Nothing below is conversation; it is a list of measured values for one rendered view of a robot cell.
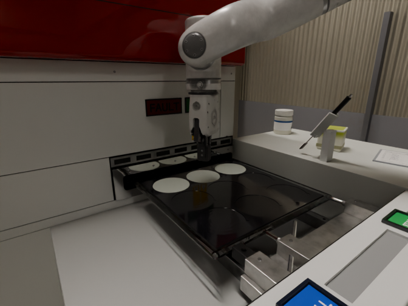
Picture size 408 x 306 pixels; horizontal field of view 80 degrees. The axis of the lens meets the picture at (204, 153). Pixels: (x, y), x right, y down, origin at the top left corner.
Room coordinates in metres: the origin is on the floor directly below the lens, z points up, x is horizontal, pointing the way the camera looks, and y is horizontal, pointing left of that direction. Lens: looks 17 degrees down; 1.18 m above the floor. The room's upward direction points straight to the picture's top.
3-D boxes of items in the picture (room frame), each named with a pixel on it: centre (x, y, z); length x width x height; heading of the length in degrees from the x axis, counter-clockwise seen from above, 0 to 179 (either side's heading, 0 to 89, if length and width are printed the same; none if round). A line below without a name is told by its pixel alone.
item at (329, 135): (0.65, -0.32, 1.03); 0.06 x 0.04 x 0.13; 36
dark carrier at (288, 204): (0.59, -0.06, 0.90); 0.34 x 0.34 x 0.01; 36
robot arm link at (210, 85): (0.61, 0.00, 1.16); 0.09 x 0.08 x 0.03; 159
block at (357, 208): (0.48, -0.36, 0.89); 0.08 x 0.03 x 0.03; 36
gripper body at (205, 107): (0.61, 0.00, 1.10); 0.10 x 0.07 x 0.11; 159
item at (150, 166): (0.75, 0.07, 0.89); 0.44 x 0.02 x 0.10; 126
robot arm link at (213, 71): (0.61, 0.00, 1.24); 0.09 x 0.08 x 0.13; 171
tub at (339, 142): (0.76, -0.41, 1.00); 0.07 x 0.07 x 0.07; 54
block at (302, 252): (0.34, -0.17, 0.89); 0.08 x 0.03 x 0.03; 36
